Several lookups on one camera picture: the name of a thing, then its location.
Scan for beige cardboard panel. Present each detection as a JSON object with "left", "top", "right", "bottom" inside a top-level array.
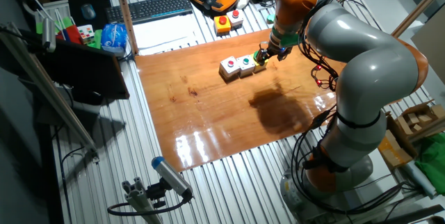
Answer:
[{"left": 411, "top": 14, "right": 445, "bottom": 86}]

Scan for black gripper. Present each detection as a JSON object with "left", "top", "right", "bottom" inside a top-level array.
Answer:
[{"left": 257, "top": 44, "right": 293, "bottom": 66}]

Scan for yellow box large green button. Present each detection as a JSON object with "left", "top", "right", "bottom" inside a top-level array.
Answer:
[{"left": 252, "top": 50, "right": 269, "bottom": 74}]

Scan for silver camera with blue end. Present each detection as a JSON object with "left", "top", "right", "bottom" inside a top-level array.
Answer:
[{"left": 151, "top": 156, "right": 194, "bottom": 200}]

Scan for wooden frame pole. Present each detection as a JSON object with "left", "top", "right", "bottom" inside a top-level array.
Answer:
[{"left": 111, "top": 0, "right": 139, "bottom": 55}]

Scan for cardboard box with wooden blocks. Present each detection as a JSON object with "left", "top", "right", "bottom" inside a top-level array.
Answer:
[{"left": 396, "top": 100, "right": 445, "bottom": 143}]

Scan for white box red mushroom button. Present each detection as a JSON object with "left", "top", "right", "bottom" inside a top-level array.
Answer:
[{"left": 226, "top": 9, "right": 245, "bottom": 29}]

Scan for aluminium profile camera mount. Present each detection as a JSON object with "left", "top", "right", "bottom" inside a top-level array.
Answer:
[{"left": 121, "top": 177, "right": 164, "bottom": 224}]

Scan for grey box small red button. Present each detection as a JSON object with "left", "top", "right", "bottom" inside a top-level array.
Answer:
[{"left": 218, "top": 56, "right": 241, "bottom": 81}]

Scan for slanted aluminium bar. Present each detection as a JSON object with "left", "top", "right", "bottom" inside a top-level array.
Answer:
[{"left": 0, "top": 22, "right": 100, "bottom": 164}]

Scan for grey box small green button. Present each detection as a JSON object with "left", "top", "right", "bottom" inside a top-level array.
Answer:
[{"left": 236, "top": 54, "right": 257, "bottom": 78}]

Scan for cardboard box with yellow tape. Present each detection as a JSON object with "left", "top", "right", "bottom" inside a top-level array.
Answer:
[{"left": 377, "top": 111, "right": 418, "bottom": 169}]

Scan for black mouse pad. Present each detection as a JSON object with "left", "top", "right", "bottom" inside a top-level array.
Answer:
[{"left": 67, "top": 0, "right": 108, "bottom": 30}]

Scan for Rubik's cube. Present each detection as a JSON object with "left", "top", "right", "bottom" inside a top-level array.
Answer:
[{"left": 76, "top": 24, "right": 95, "bottom": 45}]

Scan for black camera cable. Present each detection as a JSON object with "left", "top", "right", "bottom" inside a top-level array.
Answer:
[{"left": 106, "top": 195, "right": 194, "bottom": 217}]

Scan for green wrist adapter plate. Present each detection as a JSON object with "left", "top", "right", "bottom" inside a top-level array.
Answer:
[{"left": 270, "top": 31, "right": 300, "bottom": 48}]

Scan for red pouch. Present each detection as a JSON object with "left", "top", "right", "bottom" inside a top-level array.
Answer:
[{"left": 56, "top": 24, "right": 83, "bottom": 45}]

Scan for black computer keyboard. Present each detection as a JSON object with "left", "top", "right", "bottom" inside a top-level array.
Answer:
[{"left": 105, "top": 0, "right": 194, "bottom": 25}]

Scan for blue plastic bag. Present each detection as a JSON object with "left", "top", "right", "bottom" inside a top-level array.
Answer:
[{"left": 100, "top": 23, "right": 129, "bottom": 54}]

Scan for white paper sheets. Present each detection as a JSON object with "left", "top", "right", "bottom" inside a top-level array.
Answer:
[{"left": 131, "top": 13, "right": 206, "bottom": 56}]

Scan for white rolled tube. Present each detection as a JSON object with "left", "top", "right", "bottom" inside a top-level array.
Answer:
[{"left": 399, "top": 161, "right": 437, "bottom": 199}]

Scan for black flat monitor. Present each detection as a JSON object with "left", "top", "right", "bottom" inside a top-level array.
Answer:
[{"left": 19, "top": 29, "right": 131, "bottom": 102}]

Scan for yellow box red mushroom button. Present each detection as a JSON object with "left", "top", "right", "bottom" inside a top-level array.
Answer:
[{"left": 213, "top": 15, "right": 232, "bottom": 35}]

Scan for glossy wooden board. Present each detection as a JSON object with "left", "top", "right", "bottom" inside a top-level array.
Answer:
[{"left": 134, "top": 28, "right": 404, "bottom": 173}]

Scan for green cloth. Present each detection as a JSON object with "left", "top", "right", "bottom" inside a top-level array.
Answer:
[{"left": 415, "top": 142, "right": 445, "bottom": 195}]

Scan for silver bar camera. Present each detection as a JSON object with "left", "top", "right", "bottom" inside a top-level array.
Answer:
[{"left": 41, "top": 17, "right": 57, "bottom": 53}]

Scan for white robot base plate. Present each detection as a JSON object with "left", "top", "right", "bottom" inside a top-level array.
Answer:
[{"left": 361, "top": 147, "right": 406, "bottom": 214}]

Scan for dark computer mouse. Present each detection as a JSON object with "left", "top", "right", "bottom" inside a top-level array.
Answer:
[{"left": 80, "top": 3, "right": 97, "bottom": 21}]

